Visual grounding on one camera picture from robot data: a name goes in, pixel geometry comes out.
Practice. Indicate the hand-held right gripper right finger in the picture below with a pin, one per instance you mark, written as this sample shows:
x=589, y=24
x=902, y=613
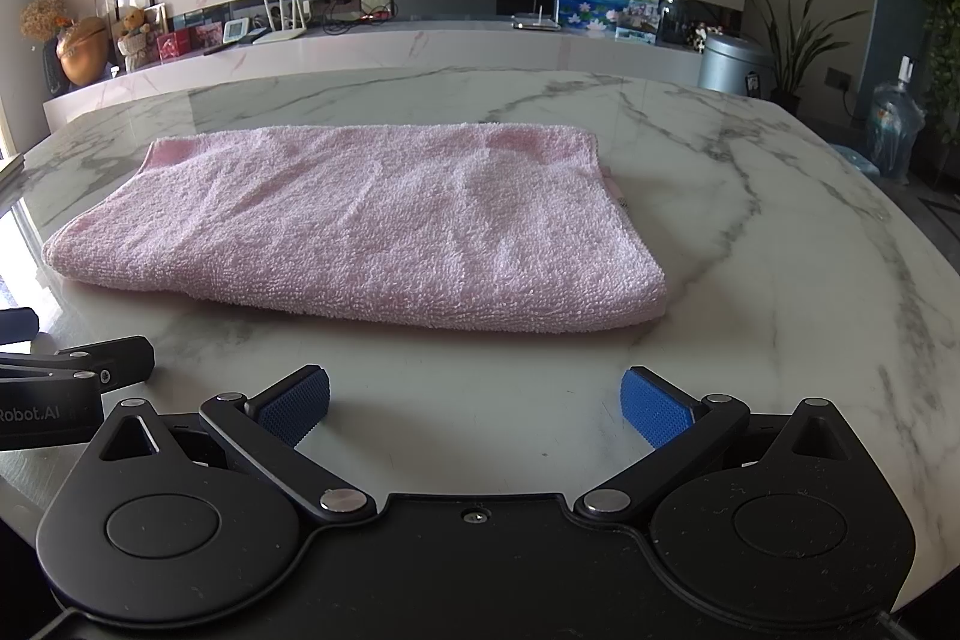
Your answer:
x=656, y=411

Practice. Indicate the white picture frame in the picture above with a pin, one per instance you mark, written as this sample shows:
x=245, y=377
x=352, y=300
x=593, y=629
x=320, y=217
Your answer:
x=159, y=21

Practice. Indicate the white marble media console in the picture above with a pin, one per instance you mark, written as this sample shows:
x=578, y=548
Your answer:
x=412, y=51

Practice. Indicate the grey metal trash can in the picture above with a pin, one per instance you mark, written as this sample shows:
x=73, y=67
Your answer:
x=731, y=66

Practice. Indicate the dark glass jar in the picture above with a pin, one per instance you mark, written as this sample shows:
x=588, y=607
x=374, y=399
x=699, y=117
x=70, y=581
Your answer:
x=675, y=21

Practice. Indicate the small photo card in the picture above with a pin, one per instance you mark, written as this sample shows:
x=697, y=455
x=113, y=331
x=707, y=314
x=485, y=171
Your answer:
x=637, y=21

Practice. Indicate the pink terry towel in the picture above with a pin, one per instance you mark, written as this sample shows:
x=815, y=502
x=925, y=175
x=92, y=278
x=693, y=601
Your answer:
x=360, y=227

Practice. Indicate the dried flower bunch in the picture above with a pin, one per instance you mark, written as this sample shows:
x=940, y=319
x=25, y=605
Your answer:
x=43, y=14

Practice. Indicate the white antenna router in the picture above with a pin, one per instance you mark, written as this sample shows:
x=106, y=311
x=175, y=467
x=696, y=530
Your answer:
x=279, y=33

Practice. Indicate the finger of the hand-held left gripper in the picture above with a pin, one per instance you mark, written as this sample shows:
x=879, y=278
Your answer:
x=120, y=361
x=16, y=325

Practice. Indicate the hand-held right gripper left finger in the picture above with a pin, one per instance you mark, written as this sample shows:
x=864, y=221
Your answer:
x=292, y=407

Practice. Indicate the long-leaved potted plant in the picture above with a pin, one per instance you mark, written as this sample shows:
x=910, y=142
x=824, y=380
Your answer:
x=795, y=48

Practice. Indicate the teal plastic stool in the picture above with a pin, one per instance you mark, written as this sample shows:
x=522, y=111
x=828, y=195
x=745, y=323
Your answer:
x=855, y=159

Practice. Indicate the brown gourd-shaped vase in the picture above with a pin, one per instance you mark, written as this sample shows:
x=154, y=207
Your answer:
x=84, y=54

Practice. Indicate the red patterned box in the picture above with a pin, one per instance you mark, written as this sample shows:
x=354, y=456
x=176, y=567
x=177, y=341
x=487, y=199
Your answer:
x=209, y=36
x=174, y=46

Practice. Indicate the large clear water bottle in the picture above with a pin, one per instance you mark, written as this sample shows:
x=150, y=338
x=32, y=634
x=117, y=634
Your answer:
x=894, y=130

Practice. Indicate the flat white network box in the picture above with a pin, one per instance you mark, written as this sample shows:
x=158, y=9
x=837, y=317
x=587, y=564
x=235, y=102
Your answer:
x=536, y=24

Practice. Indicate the brown teddy bear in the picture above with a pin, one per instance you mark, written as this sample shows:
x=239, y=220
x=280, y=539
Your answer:
x=135, y=40

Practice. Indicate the black vase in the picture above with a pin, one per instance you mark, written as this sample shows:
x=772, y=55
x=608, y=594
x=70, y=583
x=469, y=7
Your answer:
x=51, y=70

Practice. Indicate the grey wall socket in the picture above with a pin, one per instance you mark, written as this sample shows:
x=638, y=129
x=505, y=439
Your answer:
x=838, y=78

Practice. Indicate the black and white ornament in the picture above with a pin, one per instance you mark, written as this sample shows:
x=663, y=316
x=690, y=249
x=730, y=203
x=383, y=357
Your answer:
x=699, y=39

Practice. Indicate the green climbing plant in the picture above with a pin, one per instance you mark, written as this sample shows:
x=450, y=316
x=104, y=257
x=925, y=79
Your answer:
x=941, y=33

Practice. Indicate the white digital clock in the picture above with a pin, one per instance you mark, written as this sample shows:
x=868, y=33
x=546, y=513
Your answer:
x=235, y=31

